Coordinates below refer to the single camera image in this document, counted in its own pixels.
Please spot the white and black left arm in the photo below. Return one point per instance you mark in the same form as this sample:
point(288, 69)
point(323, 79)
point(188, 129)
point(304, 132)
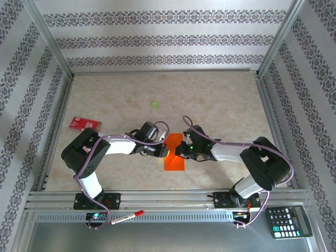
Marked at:
point(84, 152)

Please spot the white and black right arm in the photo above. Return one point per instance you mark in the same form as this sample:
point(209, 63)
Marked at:
point(262, 162)

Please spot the grey metal sheet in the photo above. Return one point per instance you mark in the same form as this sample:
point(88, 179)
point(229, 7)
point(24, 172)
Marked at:
point(157, 236)

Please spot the green bottle cap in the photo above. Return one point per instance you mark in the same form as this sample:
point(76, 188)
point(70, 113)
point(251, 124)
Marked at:
point(155, 105)

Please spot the red-capped marker pen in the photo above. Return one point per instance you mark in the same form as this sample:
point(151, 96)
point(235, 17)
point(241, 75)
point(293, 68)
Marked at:
point(126, 217)

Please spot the red card box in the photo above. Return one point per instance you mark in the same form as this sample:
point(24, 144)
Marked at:
point(78, 123)

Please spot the black desk calculator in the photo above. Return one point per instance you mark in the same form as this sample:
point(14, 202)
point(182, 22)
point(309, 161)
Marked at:
point(288, 221)

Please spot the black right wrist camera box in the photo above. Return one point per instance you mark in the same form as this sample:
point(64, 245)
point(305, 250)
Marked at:
point(197, 135)

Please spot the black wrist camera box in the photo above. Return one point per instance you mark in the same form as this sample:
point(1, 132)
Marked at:
point(148, 131)
point(197, 135)

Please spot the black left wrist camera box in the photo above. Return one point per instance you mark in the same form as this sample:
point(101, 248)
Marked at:
point(148, 131)

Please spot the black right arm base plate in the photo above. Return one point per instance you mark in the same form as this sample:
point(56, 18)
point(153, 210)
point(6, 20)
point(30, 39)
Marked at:
point(220, 200)

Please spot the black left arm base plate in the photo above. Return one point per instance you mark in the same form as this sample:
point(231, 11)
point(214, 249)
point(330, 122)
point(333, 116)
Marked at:
point(113, 200)

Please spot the aluminium table end rail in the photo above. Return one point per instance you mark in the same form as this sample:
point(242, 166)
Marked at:
point(162, 72)

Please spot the aluminium table side rail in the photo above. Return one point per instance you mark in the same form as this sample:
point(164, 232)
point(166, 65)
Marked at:
point(59, 118)
point(272, 118)

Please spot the aluminium frame post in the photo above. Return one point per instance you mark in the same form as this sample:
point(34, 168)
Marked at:
point(50, 39)
point(279, 39)

